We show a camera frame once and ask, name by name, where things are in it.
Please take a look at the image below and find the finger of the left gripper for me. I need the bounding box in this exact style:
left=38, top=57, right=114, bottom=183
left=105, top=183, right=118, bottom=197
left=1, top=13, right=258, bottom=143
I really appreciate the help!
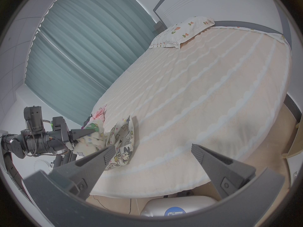
left=70, top=127, right=95, bottom=142

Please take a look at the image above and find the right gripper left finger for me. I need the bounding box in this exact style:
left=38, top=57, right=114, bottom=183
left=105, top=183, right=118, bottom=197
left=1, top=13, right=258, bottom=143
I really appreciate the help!
left=50, top=145, right=116, bottom=200

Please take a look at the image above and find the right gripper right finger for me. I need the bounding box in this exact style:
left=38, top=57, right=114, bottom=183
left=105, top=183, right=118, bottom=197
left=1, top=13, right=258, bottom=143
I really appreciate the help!
left=191, top=143, right=257, bottom=201

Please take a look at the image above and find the white printed pyjama top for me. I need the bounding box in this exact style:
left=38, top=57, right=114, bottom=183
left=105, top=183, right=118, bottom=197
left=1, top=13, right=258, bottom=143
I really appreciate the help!
left=73, top=115, right=136, bottom=171

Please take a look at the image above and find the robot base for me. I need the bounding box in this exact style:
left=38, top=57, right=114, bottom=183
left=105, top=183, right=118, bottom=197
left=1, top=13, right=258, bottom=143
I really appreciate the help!
left=140, top=195, right=219, bottom=218

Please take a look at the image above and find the pink garment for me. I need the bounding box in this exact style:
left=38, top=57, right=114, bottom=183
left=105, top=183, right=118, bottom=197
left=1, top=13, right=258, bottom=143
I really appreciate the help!
left=92, top=104, right=107, bottom=122

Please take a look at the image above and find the blue-green curtain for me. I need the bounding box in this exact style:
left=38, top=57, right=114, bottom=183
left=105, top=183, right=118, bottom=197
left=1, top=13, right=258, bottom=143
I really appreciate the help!
left=24, top=31, right=107, bottom=125
left=39, top=0, right=158, bottom=90

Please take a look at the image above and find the bed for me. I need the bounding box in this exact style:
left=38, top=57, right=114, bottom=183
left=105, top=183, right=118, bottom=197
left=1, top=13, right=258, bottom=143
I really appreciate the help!
left=90, top=0, right=303, bottom=198

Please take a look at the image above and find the grey bedside table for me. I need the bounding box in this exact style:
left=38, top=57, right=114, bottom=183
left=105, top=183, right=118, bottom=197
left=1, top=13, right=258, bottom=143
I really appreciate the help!
left=153, top=21, right=166, bottom=35

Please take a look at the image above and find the white printed pillow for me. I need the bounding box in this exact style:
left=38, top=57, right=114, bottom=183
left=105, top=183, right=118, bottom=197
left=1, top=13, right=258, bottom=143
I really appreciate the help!
left=149, top=16, right=215, bottom=49

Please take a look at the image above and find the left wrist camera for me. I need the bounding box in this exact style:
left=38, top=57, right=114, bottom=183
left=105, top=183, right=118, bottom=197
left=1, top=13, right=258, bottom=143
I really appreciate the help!
left=52, top=116, right=67, bottom=130

